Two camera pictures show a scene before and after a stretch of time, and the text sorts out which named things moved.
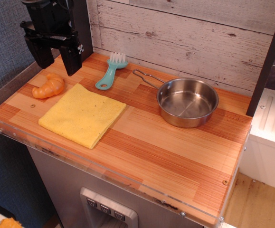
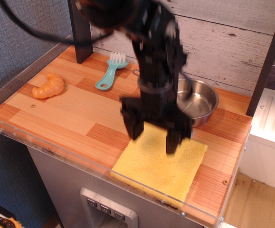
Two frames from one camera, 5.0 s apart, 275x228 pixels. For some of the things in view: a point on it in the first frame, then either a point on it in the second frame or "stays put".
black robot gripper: x=52 y=22 -> x=161 y=61
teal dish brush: x=117 y=60 stays put
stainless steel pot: x=184 y=102 stays put
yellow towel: x=81 y=116 -> x=145 y=164
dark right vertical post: x=270 y=58 stays put
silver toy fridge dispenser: x=101 y=212 stays put
